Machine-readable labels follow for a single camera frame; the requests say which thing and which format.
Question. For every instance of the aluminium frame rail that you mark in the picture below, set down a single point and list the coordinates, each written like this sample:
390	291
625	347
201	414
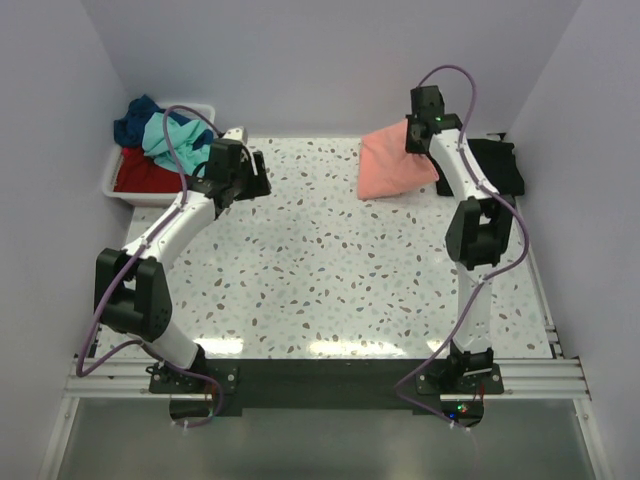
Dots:
511	379

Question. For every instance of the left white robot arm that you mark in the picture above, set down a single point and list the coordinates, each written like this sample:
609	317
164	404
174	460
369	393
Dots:
131	289

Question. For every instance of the folded black t shirt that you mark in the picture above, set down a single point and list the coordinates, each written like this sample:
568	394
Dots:
498	162

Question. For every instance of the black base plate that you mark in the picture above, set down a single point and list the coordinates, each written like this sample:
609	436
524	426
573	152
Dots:
466	411

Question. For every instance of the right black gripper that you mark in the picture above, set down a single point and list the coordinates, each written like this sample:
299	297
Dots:
411	146

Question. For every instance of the pink t shirt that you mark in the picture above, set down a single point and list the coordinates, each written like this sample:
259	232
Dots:
386	169

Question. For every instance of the navy blue t shirt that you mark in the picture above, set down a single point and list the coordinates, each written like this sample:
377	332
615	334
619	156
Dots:
129	130

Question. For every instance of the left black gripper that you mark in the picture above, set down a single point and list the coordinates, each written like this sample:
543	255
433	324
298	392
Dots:
259	184

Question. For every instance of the teal t shirt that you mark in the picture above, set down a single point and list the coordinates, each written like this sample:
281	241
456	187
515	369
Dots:
191	140

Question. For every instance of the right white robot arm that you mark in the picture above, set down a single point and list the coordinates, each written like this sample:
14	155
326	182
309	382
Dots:
477	237

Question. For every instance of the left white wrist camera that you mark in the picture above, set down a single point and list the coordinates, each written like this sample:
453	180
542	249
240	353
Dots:
237	133

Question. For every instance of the white plastic laundry basket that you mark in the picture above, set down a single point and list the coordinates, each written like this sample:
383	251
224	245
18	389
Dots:
203	112

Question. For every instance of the red t shirt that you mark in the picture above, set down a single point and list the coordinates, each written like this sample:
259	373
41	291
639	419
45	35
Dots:
139	174

